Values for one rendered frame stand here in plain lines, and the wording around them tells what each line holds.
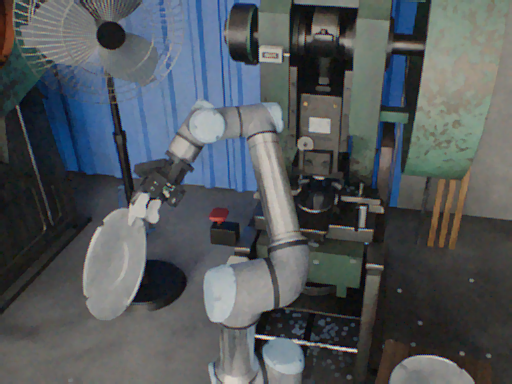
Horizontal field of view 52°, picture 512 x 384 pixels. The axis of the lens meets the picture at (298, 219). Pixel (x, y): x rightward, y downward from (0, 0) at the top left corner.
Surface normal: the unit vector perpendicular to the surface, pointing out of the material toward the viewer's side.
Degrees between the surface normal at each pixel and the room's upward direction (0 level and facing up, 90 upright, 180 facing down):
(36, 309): 0
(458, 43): 73
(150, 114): 90
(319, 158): 90
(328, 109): 90
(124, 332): 0
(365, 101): 90
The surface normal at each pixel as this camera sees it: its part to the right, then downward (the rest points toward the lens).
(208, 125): 0.31, 0.19
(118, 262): -0.65, -0.22
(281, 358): 0.14, -0.84
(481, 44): -0.16, 0.29
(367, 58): -0.18, 0.55
